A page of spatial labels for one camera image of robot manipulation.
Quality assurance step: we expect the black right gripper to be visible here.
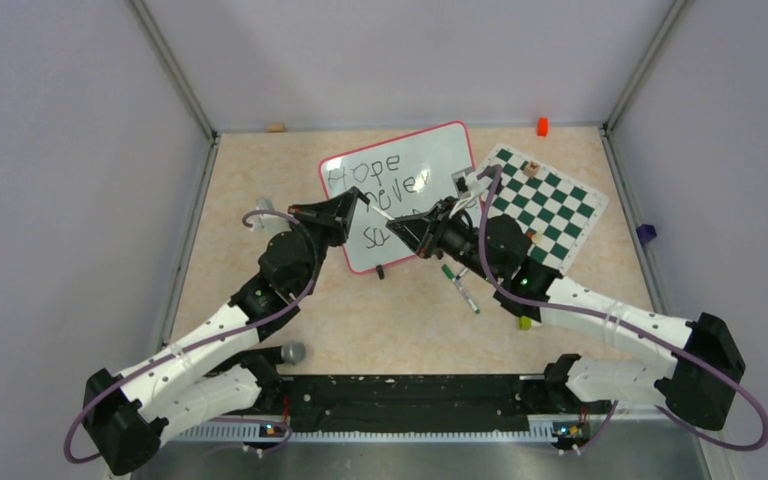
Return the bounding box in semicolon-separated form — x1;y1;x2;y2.
388;196;501;284

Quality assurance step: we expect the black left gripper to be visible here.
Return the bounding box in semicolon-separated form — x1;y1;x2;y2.
287;189;360;296

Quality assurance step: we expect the black marker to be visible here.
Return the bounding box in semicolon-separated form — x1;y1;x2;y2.
357;197;394;228

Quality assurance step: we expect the pink framed whiteboard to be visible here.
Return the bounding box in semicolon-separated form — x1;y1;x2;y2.
319;121;475;274

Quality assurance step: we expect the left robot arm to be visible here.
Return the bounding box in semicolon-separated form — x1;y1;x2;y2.
63;187;370;476

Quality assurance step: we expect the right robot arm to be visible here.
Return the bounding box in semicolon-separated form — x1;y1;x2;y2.
386;198;746;431

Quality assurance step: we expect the green capped marker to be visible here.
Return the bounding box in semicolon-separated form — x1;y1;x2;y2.
441;264;480;314

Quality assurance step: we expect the small wooden piece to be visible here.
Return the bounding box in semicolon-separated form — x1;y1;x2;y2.
265;122;286;133

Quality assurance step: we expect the wooden block on chessboard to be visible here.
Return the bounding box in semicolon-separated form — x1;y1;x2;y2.
523;161;540;178

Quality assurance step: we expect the green white lego block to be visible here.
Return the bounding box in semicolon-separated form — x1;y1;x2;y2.
517;316;532;331

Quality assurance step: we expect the green white chessboard mat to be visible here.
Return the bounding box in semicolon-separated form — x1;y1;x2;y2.
477;143;609;273

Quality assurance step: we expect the black microphone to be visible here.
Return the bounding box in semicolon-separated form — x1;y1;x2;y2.
279;341;307;365

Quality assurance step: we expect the orange block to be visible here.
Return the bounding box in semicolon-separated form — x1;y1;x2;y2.
536;117;550;137

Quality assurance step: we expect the purple block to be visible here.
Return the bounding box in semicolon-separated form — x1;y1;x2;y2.
635;224;658;245

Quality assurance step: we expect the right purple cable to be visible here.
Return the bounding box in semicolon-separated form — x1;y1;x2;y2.
476;165;768;453

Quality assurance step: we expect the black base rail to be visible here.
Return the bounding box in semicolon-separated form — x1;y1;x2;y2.
218;374;614;435

